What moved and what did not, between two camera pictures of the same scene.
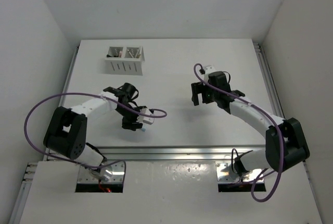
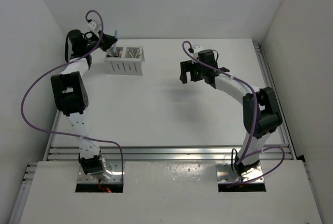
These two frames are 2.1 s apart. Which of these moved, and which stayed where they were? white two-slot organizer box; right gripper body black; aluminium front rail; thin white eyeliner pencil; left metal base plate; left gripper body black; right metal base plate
Moved: right gripper body black; left gripper body black
Stayed: left metal base plate; thin white eyeliner pencil; right metal base plate; aluminium front rail; white two-slot organizer box
